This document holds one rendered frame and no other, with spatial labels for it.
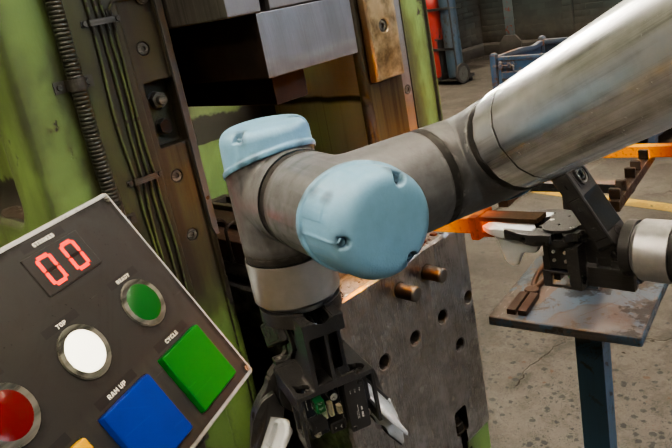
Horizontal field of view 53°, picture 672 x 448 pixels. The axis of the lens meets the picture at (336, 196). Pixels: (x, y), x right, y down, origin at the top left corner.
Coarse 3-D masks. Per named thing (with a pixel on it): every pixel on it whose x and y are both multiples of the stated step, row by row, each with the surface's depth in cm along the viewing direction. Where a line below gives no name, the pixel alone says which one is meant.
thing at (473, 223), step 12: (468, 216) 97; (480, 216) 95; (492, 216) 94; (504, 216) 92; (516, 216) 91; (528, 216) 90; (540, 216) 89; (444, 228) 100; (456, 228) 98; (468, 228) 97; (480, 228) 95
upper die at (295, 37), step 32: (320, 0) 105; (192, 32) 108; (224, 32) 102; (256, 32) 97; (288, 32) 101; (320, 32) 105; (352, 32) 110; (192, 64) 111; (224, 64) 105; (256, 64) 100; (288, 64) 101
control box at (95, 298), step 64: (0, 256) 64; (64, 256) 69; (128, 256) 76; (0, 320) 61; (64, 320) 66; (128, 320) 71; (192, 320) 78; (0, 384) 57; (64, 384) 62; (128, 384) 67
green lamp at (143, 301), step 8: (136, 288) 74; (144, 288) 75; (128, 296) 73; (136, 296) 73; (144, 296) 74; (152, 296) 75; (128, 304) 72; (136, 304) 73; (144, 304) 74; (152, 304) 75; (160, 304) 76; (136, 312) 72; (144, 312) 73; (152, 312) 74
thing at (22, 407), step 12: (0, 396) 57; (12, 396) 57; (24, 396) 58; (0, 408) 56; (12, 408) 57; (24, 408) 58; (0, 420) 55; (12, 420) 56; (24, 420) 57; (0, 432) 55; (12, 432) 56; (24, 432) 56
